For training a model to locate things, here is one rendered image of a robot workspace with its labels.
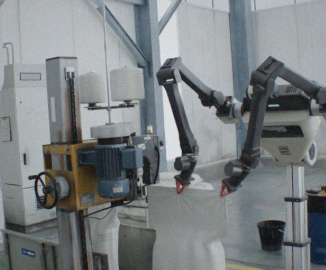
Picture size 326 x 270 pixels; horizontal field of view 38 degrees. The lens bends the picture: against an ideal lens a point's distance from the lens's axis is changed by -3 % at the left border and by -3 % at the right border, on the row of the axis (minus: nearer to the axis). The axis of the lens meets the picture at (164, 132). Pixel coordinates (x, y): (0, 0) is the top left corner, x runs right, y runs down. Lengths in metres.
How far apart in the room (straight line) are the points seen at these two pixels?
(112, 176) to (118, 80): 0.46
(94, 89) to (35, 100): 3.89
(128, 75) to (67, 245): 0.89
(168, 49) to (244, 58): 2.44
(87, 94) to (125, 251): 1.22
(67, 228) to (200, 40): 8.17
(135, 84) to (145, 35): 6.34
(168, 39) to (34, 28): 3.11
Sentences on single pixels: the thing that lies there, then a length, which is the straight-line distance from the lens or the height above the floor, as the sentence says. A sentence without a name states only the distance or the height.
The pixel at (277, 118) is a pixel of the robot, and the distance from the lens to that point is 2.49.
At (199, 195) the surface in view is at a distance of 2.36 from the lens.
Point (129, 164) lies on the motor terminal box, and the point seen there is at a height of 1.24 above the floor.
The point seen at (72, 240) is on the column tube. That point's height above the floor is 0.87.
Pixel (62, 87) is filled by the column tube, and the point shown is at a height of 1.61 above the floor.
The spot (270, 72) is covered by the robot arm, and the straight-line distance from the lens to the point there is 1.96.
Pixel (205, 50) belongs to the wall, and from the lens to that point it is 10.33.
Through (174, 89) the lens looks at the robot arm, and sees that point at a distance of 2.27.
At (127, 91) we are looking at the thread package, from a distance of 2.29.
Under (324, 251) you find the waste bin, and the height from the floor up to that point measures 0.14.
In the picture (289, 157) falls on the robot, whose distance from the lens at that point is 2.65.
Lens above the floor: 1.49
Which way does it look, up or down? 3 degrees down
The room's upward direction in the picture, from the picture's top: 3 degrees counter-clockwise
